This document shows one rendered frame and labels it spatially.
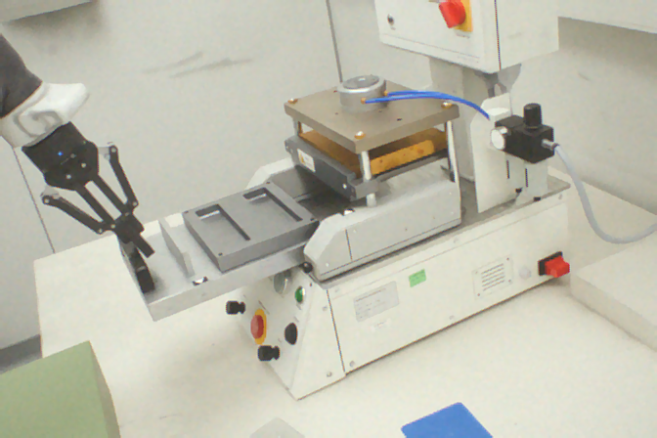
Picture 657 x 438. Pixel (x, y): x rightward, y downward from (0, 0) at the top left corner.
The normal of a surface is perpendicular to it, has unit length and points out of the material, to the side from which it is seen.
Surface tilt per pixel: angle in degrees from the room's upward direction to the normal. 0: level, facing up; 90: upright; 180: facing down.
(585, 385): 0
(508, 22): 90
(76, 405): 2
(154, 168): 90
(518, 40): 90
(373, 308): 90
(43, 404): 2
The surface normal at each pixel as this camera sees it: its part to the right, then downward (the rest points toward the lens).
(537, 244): 0.43, 0.34
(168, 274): -0.18, -0.88
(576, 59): -0.91, 0.32
